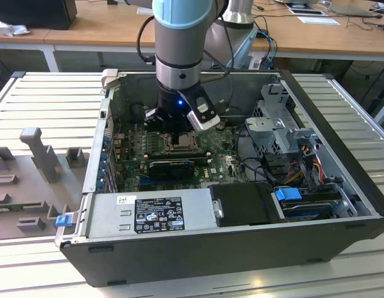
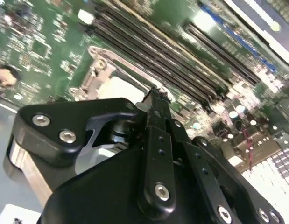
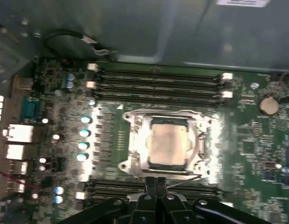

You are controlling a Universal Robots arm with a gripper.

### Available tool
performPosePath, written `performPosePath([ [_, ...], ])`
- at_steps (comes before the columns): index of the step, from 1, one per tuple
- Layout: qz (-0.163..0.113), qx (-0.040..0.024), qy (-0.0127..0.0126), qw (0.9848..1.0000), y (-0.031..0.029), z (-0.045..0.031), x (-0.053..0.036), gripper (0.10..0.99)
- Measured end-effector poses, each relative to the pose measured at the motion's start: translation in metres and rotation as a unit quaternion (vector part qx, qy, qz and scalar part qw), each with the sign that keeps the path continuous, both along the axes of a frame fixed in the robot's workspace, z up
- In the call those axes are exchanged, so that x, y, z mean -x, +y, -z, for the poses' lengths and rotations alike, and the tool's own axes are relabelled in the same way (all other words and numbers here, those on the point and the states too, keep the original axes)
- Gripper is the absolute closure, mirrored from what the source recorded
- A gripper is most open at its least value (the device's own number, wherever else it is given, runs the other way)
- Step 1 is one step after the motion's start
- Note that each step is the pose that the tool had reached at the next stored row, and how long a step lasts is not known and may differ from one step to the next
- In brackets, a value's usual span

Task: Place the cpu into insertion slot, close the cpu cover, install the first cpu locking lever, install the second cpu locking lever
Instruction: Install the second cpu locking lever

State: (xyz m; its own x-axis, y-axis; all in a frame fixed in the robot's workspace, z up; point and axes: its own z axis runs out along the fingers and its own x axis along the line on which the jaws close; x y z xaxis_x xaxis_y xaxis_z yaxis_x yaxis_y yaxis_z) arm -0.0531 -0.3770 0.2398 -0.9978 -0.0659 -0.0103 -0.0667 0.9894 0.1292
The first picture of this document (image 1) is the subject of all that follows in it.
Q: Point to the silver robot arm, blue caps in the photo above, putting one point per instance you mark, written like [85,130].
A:
[176,46]

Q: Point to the CPU socket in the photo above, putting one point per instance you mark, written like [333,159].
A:
[163,148]

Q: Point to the black RAM slot bank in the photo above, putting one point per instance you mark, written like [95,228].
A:
[179,154]

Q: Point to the blue slot clip row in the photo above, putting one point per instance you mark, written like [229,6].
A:
[102,169]

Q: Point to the black cylinder part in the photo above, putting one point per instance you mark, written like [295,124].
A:
[137,111]

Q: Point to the black expansion card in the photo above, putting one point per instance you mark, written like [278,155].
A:
[170,170]

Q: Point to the green motherboard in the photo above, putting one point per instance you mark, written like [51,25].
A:
[222,161]

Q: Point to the pale grey case latch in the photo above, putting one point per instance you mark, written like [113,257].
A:
[110,77]

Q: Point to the silver metal drive cage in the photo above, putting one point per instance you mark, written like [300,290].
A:
[266,127]

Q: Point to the small white box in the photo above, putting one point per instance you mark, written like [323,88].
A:
[255,63]

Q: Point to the pale blue teach pendant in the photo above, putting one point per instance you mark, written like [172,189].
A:
[244,46]

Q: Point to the pale paper sheet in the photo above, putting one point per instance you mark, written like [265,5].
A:
[145,10]

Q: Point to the wooden desk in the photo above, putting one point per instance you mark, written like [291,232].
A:
[101,28]

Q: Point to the grey power supply unit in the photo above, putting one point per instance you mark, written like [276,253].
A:
[108,214]

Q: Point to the hard disk in blue carrier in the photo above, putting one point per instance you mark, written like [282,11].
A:
[288,194]

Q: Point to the black open PC case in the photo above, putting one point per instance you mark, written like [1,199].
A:
[179,264]

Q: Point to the blue case latch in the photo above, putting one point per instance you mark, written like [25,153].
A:
[63,222]

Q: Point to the grey parts rack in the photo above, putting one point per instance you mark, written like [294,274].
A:
[24,186]

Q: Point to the dark flat tablet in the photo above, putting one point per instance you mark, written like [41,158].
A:
[305,11]

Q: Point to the black box on desk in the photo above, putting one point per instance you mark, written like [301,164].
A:
[33,12]

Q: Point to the white paper sheet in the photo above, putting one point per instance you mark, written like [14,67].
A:
[319,20]

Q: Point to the crumpled white paper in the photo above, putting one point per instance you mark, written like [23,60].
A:
[13,28]

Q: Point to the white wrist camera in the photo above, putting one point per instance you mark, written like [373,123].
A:
[204,122]

